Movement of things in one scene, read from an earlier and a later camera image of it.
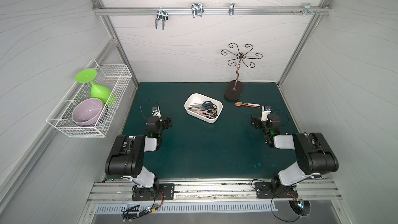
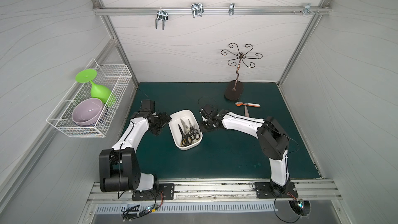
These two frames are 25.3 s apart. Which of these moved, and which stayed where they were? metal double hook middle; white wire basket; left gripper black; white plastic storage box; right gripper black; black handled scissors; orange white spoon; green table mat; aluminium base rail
Moved: right gripper black; white plastic storage box; black handled scissors
Stayed: white wire basket; aluminium base rail; metal double hook middle; green table mat; orange white spoon; left gripper black
